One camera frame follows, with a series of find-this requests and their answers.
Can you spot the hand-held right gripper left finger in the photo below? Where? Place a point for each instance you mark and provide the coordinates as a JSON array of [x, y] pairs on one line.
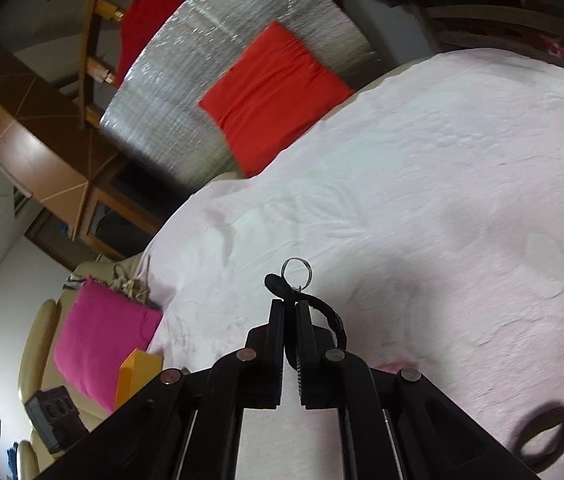
[[277, 350]]

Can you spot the large red cushion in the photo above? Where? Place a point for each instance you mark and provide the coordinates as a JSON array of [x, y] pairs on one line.
[[152, 10]]

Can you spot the pink pillow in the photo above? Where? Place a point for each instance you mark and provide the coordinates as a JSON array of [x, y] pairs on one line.
[[97, 340]]

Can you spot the beige tassel fringe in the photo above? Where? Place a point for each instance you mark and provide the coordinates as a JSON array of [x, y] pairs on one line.
[[132, 290]]

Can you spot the silver foil mat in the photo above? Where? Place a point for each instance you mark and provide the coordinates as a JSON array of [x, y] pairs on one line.
[[187, 70]]

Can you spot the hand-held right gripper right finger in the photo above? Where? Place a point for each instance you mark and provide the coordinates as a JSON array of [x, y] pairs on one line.
[[307, 360]]

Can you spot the white embossed blanket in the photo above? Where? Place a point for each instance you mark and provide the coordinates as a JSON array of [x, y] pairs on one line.
[[411, 185]]

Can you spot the wooden table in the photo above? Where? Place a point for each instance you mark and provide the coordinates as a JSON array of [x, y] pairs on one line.
[[486, 15]]

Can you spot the small red pillow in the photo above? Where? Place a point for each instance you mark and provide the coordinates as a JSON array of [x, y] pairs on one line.
[[272, 90]]

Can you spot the wooden stair railing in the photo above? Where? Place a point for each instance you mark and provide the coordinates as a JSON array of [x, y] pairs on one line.
[[107, 8]]

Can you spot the curved wooden stair panel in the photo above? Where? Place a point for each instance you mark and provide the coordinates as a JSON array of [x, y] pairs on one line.
[[27, 150]]

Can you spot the orange box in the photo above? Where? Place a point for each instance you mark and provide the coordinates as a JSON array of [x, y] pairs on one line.
[[134, 375]]

